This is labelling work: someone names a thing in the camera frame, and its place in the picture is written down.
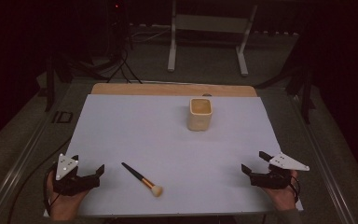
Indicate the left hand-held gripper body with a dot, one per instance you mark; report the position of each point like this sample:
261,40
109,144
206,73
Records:
74,185

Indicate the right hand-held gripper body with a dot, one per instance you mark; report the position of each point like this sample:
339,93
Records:
270,180

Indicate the cream square cup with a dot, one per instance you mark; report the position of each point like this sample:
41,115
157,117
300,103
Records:
199,121

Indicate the person's right hand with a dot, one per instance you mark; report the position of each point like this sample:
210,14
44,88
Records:
284,197

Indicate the person's left hand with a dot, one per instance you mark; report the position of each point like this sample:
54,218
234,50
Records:
65,207

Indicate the black stand leg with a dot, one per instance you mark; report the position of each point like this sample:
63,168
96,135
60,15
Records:
306,99
49,87

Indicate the white table sheet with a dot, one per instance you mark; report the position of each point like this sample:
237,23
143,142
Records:
167,149

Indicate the wooden table board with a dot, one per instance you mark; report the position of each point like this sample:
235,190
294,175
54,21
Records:
167,89

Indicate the black tripod stand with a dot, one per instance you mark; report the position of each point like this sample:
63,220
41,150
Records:
122,62

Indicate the white metal stand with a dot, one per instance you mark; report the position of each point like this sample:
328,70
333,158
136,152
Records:
209,23

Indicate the black floor bracket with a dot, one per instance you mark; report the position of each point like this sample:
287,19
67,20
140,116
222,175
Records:
62,117

